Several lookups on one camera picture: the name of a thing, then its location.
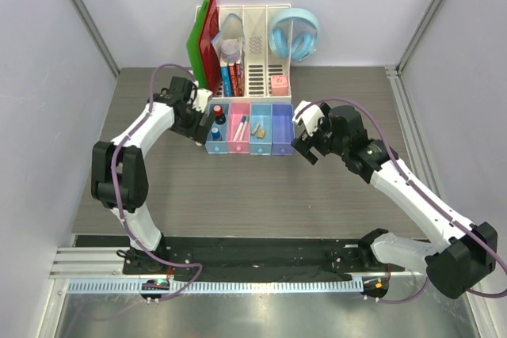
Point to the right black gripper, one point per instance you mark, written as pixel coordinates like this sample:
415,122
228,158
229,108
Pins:
304,143

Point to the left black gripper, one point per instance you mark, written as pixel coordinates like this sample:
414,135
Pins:
197,132

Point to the blue grey glue stick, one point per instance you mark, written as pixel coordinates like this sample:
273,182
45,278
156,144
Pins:
216,134

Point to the red black stamp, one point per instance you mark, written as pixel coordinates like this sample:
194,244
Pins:
220,117

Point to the light blue drawer bin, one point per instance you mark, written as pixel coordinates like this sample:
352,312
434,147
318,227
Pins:
218,147

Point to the purple drawer bin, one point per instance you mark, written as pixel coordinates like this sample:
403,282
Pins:
283,130

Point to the pink drawer bin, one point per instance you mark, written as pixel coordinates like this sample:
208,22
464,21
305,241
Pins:
236,111

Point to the blue white marker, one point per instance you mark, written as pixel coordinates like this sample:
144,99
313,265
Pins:
238,128

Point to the green white marker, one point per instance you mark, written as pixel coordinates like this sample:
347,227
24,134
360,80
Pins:
244,129

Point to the green red folder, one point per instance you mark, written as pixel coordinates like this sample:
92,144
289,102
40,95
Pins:
202,55

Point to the beige long eraser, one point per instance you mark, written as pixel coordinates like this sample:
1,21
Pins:
255,128

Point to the clear paperclip jar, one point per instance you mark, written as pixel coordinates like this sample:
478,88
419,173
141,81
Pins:
230,50

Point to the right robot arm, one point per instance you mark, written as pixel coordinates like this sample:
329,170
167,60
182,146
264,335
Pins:
457,254

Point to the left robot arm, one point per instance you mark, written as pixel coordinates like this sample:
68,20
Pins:
119,178

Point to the pink cube box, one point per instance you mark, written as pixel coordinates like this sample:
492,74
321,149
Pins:
279,85

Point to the white file organizer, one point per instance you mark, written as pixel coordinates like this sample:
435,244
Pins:
260,63

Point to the clear zip pouch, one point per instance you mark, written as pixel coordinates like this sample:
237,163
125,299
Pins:
231,28

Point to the light blue headphones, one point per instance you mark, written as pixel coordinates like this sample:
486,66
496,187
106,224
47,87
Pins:
293,33

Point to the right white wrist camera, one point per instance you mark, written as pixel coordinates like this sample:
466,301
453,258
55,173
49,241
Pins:
308,115

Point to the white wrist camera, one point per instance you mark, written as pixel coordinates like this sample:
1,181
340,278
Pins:
201,99
308,115

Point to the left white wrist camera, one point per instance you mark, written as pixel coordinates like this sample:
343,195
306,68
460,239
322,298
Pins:
201,99

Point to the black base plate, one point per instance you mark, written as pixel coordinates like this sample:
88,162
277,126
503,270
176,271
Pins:
258,259

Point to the white slotted cable duct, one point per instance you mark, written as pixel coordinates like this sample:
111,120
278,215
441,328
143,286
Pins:
155,286

